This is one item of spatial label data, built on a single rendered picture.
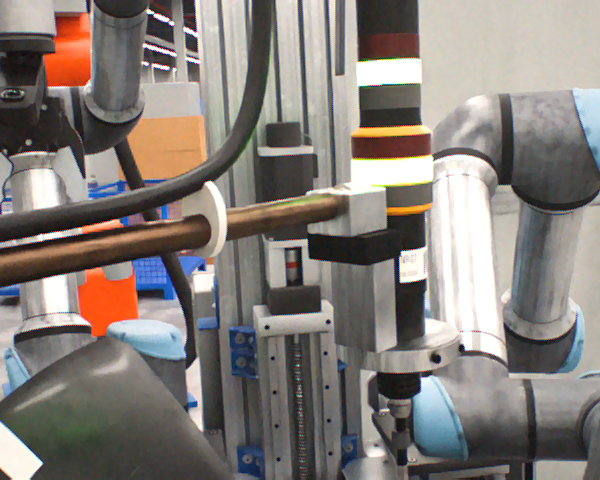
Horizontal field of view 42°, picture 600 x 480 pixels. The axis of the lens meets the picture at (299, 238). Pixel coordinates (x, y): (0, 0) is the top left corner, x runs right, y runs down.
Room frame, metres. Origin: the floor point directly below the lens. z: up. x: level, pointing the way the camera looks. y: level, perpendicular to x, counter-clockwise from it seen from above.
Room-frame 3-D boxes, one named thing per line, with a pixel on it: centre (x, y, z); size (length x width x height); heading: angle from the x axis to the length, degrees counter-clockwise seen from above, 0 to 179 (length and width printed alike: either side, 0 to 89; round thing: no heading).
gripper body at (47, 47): (0.90, 0.30, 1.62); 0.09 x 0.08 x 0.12; 11
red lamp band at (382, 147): (0.43, -0.05, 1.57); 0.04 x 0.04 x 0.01
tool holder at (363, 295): (0.42, -0.05, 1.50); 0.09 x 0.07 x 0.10; 136
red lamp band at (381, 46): (0.43, -0.05, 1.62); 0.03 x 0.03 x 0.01
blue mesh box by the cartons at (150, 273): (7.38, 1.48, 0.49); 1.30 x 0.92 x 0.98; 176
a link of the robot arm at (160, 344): (1.20, 0.26, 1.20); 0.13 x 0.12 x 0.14; 107
